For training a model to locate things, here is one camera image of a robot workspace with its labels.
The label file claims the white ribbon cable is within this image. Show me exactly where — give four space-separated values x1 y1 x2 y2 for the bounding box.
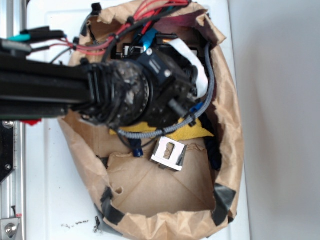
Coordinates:
166 38 210 99

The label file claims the red wire bundle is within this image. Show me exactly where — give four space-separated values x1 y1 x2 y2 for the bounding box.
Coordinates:
64 0 191 56

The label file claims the yellow cloth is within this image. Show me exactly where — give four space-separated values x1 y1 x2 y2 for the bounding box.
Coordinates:
120 119 214 142

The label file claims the brown paper bag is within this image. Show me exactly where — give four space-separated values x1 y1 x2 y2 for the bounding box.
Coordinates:
59 2 244 240

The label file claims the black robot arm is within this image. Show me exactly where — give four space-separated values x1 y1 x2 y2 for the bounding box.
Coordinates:
0 30 209 129

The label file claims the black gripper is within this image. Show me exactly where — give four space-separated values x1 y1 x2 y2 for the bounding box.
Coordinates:
109 31 208 128

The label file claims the aluminium frame rail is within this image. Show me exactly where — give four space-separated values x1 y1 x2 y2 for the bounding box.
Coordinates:
0 0 27 240

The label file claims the silver metal bracket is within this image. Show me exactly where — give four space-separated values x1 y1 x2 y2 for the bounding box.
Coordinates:
150 136 187 172

